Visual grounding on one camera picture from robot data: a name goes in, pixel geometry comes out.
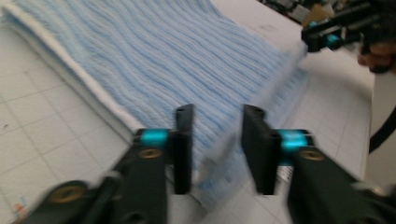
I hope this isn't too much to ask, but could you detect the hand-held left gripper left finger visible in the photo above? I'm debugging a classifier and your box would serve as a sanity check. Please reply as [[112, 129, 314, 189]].
[[136, 104, 194, 195]]

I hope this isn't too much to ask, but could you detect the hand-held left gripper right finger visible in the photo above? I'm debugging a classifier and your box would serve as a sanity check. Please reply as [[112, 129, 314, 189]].
[[242, 105, 312, 195]]

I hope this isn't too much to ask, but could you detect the light blue striped towel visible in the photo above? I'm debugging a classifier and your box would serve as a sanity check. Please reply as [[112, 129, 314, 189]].
[[0, 0, 311, 213]]

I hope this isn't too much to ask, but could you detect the right hand-held gripper black cable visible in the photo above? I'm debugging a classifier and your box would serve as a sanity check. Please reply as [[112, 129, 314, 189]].
[[368, 106, 396, 154]]

